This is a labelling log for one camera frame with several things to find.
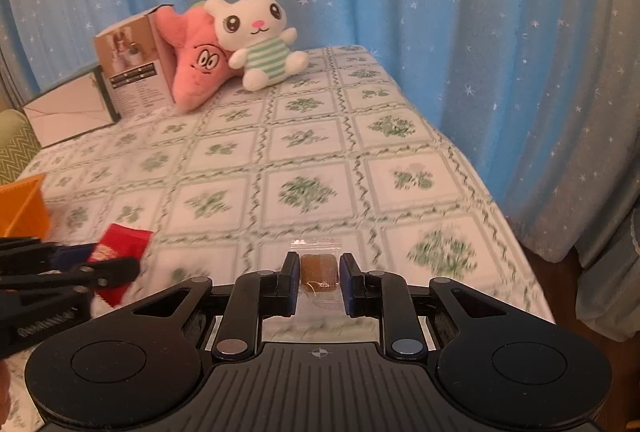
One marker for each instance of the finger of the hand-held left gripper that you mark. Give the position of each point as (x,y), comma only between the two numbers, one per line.
(105,274)
(75,257)

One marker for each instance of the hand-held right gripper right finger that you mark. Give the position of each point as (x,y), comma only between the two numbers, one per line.
(349,284)

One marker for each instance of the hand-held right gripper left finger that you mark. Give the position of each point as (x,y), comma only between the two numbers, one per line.
(290,284)

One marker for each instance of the clear packet with brown snack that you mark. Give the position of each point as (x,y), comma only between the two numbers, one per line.
(320,272)

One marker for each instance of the red snack packet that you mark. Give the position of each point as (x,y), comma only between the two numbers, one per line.
(125,242)

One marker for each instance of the orange plastic tray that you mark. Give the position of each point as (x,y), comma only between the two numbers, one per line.
(22,207)

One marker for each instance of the green zigzag pillow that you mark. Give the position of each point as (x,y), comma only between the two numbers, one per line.
(15,151)

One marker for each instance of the green floral checked tablecloth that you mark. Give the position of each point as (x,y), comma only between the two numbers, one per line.
(325,151)

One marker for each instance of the white green carton box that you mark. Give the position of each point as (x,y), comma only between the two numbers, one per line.
(70,111)

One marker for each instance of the small brown white box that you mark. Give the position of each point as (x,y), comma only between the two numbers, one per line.
(135,66)

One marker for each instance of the pink star plush toy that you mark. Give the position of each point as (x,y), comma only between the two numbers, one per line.
(200,71)

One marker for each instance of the white rabbit plush toy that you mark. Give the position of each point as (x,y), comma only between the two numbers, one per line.
(260,36)

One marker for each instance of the blue star print curtain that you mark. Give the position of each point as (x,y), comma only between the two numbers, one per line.
(450,11)

